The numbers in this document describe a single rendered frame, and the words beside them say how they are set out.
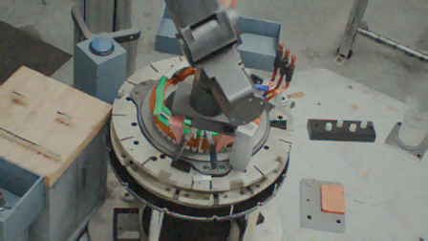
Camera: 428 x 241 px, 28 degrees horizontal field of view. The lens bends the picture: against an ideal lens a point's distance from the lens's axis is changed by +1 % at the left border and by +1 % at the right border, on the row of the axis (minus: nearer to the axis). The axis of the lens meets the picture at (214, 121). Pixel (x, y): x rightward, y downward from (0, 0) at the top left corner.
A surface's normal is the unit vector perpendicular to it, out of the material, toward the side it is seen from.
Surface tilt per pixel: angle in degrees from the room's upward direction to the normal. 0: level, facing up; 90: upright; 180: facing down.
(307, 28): 0
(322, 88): 0
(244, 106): 92
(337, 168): 0
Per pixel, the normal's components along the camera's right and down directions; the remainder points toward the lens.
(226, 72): -0.18, -0.47
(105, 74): 0.65, 0.60
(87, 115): 0.13, -0.69
